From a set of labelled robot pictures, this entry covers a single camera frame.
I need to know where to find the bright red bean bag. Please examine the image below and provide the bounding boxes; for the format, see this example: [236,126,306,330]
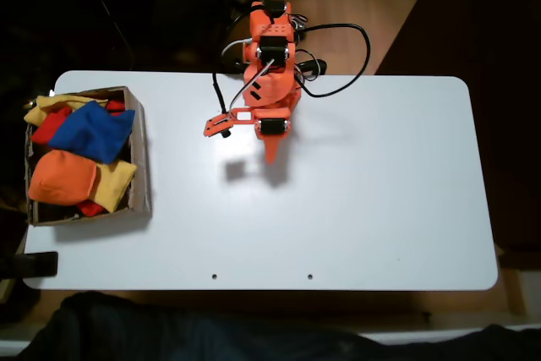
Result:
[31,107,73,145]

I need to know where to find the blue bean bag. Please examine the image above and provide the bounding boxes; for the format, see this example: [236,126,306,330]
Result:
[47,101,136,165]

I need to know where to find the long yellow bean bag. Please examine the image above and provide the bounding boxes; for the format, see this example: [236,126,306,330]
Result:
[24,96,109,128]

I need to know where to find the dark red bean bag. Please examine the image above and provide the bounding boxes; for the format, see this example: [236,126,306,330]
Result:
[105,100,128,117]

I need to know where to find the large orange bean bag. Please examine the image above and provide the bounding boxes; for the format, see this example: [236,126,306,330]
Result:
[28,149,98,206]

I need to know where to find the black cable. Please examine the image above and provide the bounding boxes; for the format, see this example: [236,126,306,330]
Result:
[210,22,373,115]

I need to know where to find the cardboard box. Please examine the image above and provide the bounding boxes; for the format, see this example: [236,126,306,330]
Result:
[24,85,153,227]

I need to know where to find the person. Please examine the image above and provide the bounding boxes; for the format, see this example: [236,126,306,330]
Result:
[16,291,541,361]

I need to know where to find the small red bean bag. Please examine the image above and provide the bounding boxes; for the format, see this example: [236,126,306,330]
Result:
[77,200,107,217]

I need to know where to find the white cable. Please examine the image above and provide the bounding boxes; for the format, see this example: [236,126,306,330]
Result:
[221,37,254,57]

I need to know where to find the black clamp on table edge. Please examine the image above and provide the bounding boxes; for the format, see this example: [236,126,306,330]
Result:
[0,251,59,280]

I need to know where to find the square yellow bean bag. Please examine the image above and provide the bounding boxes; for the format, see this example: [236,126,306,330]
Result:
[95,160,139,214]

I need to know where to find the black base clamp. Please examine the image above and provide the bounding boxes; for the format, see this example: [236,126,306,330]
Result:
[295,57,328,82]

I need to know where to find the orange camera mount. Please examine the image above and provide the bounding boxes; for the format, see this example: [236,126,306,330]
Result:
[203,107,254,139]

